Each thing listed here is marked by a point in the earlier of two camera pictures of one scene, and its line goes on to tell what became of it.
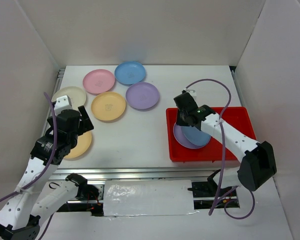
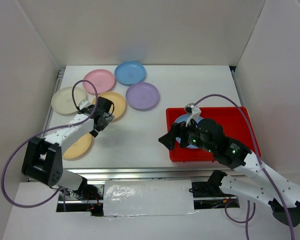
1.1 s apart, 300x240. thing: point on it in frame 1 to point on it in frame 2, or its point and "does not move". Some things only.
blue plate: (130, 72) does not move
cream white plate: (76, 96) does not move
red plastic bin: (236, 117) does not move
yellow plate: (108, 106) does not move
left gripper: (86, 124) to (109, 117)
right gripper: (179, 121) to (178, 129)
